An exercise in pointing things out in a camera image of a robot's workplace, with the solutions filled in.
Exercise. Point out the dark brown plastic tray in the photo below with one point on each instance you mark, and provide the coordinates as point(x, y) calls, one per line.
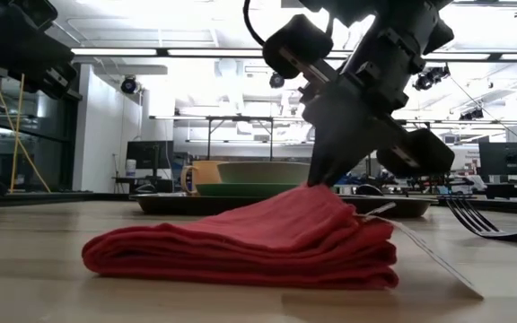
point(173, 205)

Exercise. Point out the black computer monitor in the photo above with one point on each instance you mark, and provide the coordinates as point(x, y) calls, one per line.
point(507, 159)
point(151, 154)

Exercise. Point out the black metal table frame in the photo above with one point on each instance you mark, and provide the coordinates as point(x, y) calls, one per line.
point(38, 197)

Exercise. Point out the black ceiling spotlight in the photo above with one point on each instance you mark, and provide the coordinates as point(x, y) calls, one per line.
point(429, 78)
point(128, 85)
point(277, 79)

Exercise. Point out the green plate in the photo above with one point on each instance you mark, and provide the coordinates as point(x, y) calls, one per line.
point(240, 189)

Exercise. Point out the grey bowl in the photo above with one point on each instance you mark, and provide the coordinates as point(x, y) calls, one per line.
point(263, 172)

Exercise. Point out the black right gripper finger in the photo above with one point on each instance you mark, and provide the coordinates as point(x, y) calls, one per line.
point(323, 143)
point(353, 148)

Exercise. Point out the red cloth napkin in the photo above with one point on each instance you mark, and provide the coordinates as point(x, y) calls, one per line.
point(240, 242)

